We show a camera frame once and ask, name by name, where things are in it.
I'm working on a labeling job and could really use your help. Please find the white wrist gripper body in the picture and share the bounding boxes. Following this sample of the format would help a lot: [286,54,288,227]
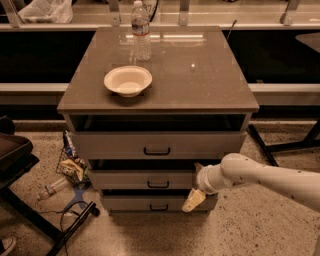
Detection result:
[196,165,230,195]

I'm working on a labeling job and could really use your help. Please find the drawer with black handle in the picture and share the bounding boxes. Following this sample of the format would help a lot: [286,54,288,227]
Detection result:
[89,170,195,190]
[99,194,219,213]
[72,132,246,160]

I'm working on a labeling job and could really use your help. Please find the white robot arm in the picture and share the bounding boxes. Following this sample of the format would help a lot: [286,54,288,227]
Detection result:
[182,153,320,212]

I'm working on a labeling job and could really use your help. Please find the grey drawer cabinet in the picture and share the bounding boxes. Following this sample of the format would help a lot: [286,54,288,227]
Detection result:
[56,25,260,216]

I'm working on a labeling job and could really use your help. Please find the white paper bowl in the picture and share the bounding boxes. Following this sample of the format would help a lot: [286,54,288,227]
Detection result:
[104,66,152,98]

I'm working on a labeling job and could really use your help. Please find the black metal stand legs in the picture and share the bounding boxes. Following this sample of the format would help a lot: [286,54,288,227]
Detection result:
[248,120,320,166]

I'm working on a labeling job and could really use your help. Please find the empty plastic bottle on floor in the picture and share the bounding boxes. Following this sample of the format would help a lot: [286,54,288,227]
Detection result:
[37,177,69,201]

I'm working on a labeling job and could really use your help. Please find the clear plastic water bottle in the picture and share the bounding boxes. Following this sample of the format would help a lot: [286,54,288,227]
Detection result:
[131,0,151,61]

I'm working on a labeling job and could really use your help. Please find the black chair with base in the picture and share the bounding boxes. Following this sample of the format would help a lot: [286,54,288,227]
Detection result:
[0,116,100,256]

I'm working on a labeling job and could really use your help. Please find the shoe at bottom left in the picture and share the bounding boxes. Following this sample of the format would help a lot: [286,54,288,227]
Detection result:
[0,237,16,256]

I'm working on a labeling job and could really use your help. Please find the white plastic bag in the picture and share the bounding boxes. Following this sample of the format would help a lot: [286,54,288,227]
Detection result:
[18,0,73,24]

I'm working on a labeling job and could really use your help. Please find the black cable on floor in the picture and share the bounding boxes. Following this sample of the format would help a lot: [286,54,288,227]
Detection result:
[35,200,89,256]

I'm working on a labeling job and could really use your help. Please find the wire basket with snack bags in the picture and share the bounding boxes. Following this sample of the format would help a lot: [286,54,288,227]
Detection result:
[58,130,89,184]

